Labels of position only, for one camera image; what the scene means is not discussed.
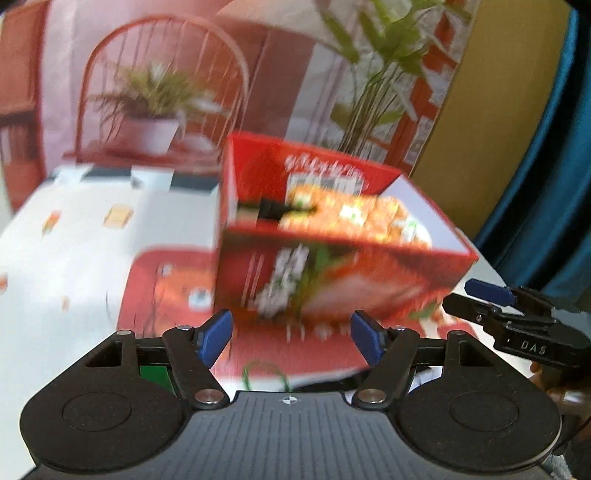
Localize orange printed packet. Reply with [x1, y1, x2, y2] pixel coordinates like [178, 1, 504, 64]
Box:
[279, 187, 435, 250]

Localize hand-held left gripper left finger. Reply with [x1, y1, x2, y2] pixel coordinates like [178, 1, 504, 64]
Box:
[85, 309, 233, 411]

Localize red printed mat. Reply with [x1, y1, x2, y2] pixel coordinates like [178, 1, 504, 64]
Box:
[116, 246, 465, 385]

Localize green packet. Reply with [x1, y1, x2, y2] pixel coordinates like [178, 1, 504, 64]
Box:
[140, 364, 171, 394]

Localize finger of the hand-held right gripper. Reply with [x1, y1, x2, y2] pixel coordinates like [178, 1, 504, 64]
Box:
[442, 294, 502, 334]
[464, 278, 520, 308]

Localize white printed tablecloth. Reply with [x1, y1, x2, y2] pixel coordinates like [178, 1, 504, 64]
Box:
[0, 165, 536, 480]

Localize wall poster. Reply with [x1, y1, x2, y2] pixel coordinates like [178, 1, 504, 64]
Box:
[0, 0, 482, 185]

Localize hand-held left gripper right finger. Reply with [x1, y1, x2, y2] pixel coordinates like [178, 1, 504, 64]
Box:
[350, 311, 506, 411]

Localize blue curtain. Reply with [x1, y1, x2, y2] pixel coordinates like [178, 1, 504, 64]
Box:
[475, 9, 591, 315]

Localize person's right hand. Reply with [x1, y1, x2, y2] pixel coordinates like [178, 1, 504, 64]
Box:
[530, 361, 586, 409]

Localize red cardboard box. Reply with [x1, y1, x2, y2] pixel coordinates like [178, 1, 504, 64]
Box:
[213, 131, 481, 326]

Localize green rubber band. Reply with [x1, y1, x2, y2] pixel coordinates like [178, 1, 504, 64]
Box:
[242, 361, 293, 393]

